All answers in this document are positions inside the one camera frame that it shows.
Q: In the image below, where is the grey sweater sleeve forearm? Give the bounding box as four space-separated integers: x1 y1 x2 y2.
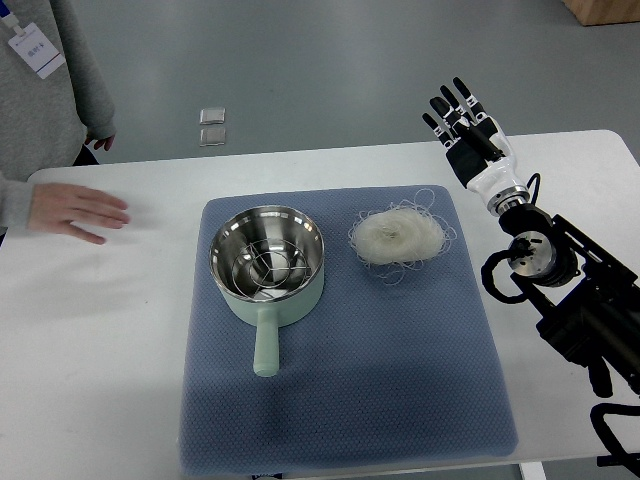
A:
1 175 33 235

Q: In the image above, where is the person's bare hand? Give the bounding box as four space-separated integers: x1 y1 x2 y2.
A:
27 183 131 245

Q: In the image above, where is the wire steaming rack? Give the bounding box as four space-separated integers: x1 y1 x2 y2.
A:
229 240 312 302

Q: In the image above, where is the person in grey sweater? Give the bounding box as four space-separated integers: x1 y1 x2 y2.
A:
0 0 117 174

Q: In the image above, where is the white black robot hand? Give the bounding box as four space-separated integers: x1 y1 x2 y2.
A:
422 77 533 217

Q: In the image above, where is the mint green steel pot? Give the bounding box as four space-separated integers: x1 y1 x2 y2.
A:
209 205 325 377

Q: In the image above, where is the person's far hand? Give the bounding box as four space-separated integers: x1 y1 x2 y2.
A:
84 134 116 151

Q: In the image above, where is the blue grey table mat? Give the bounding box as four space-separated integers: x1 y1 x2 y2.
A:
179 185 518 476

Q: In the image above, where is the white id badge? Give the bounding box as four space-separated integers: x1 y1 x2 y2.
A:
9 23 66 79

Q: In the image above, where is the upper metal floor plate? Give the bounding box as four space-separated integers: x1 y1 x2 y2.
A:
199 107 226 125

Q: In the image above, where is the white vermicelli nest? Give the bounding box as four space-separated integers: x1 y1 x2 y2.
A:
348 187 458 286

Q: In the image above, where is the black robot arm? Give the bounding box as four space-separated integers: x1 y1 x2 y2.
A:
481 174 639 474

